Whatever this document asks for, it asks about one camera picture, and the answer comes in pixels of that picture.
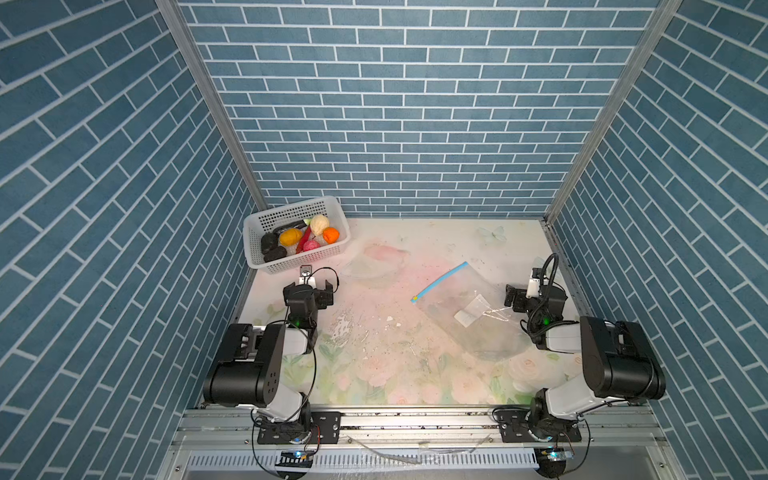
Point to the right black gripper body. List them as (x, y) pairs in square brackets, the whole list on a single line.
[(519, 297)]

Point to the black toy avocado lower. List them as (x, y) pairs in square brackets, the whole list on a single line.
[(275, 254)]

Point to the black toy avocado upper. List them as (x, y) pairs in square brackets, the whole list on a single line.
[(268, 242)]

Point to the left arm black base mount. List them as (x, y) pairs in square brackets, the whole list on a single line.
[(321, 427)]

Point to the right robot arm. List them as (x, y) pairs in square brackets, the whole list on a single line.
[(618, 364)]

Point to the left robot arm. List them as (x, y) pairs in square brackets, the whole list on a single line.
[(247, 367)]

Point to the dark toy eggplant green stem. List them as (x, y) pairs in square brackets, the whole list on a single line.
[(299, 224)]

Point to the clear zip bag blue zipper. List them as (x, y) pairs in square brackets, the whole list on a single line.
[(471, 311)]

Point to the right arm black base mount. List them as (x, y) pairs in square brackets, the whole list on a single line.
[(517, 425)]

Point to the aluminium front rail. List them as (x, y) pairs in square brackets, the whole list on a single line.
[(429, 427)]

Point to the yellow toy lemon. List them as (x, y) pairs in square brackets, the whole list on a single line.
[(290, 237)]

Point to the black toy avocado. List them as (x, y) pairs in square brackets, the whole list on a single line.
[(275, 254), (268, 242)]

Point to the orange toy tangerine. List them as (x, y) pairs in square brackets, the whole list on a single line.
[(330, 235)]

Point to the white slotted cable duct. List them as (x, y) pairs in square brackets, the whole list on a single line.
[(364, 461)]

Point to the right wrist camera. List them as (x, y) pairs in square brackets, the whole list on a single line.
[(533, 289)]

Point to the red toy chili pepper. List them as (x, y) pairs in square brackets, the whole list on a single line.
[(304, 239)]

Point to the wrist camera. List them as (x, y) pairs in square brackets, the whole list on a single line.
[(533, 289), (306, 276)]

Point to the white plastic perforated basket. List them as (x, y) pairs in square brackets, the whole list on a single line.
[(257, 225)]

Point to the pink toy fruit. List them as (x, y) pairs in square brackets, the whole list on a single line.
[(311, 245)]

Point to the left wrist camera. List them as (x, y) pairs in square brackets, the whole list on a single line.
[(306, 276)]

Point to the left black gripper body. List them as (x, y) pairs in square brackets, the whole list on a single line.
[(306, 291)]

